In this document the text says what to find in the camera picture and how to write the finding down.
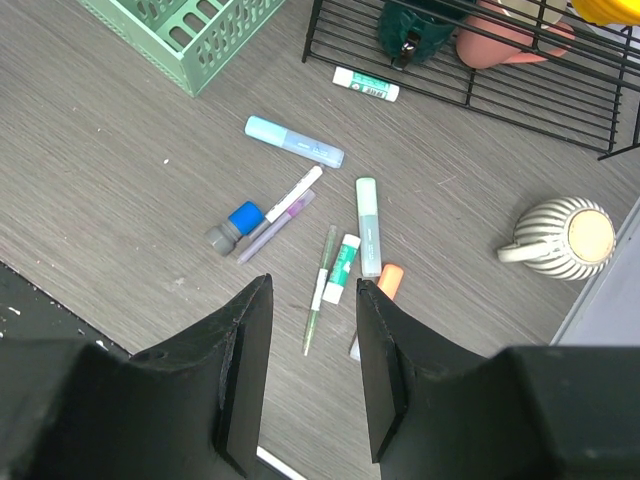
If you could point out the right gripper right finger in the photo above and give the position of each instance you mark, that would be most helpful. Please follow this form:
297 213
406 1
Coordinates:
436 410

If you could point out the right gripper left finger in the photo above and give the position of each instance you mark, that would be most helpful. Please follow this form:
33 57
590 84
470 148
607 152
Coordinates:
189 407

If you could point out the orange highlighter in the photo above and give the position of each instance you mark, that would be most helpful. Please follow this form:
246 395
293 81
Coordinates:
390 280

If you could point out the green highlighter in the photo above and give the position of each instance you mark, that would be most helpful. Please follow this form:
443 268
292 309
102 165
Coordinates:
367 209

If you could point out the green pen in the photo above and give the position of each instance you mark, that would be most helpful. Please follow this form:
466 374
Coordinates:
320 283

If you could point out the small green glue stick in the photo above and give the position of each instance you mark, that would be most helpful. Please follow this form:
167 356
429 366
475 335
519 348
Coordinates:
341 269

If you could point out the blue grey bottle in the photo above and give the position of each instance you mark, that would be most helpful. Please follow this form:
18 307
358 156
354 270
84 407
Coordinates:
225 236

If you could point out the striped ceramic mug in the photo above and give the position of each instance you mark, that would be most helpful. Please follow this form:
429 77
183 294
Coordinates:
567 238

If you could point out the white pen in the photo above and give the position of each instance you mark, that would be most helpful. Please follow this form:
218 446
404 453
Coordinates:
306 181

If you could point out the light blue highlighter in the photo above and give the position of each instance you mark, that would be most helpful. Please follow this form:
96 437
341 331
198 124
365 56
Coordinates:
294 142

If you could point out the green white glue stick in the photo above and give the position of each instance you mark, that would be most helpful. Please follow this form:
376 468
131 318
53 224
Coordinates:
365 84

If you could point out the green file organizer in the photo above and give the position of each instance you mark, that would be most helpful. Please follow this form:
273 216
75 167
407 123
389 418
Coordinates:
190 41

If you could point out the pink mug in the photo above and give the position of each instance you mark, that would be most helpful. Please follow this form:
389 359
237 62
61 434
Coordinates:
498 40

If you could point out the dark green mug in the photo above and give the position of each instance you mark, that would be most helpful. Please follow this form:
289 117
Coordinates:
409 36

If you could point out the orange bowl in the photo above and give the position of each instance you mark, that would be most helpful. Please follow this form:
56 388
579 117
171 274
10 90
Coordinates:
605 12

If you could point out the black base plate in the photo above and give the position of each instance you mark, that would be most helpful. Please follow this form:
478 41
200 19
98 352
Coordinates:
30 305

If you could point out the black wire rack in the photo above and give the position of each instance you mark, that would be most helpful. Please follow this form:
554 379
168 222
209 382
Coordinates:
537 65

